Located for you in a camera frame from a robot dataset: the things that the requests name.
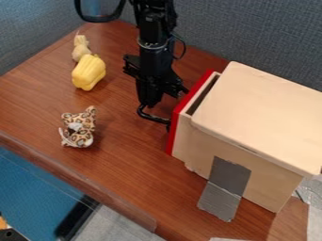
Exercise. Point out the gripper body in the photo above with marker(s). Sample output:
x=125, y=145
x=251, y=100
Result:
x=156, y=67

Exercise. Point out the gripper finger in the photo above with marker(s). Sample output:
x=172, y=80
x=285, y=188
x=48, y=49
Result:
x=155, y=91
x=143, y=93

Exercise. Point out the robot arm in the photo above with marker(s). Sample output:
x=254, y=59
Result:
x=151, y=22

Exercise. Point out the drawer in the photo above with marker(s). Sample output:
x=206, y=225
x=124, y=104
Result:
x=188, y=100

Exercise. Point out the yellow toy pepper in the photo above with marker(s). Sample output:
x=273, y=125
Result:
x=88, y=72

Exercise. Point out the leopard plush animal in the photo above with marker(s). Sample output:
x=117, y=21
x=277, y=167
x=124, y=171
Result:
x=78, y=128

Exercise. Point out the cream toy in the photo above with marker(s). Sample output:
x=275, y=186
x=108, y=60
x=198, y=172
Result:
x=80, y=47

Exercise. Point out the cabinet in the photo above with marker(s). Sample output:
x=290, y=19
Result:
x=251, y=119

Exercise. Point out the grey tape strip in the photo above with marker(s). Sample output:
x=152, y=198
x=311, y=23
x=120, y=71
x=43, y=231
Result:
x=225, y=188

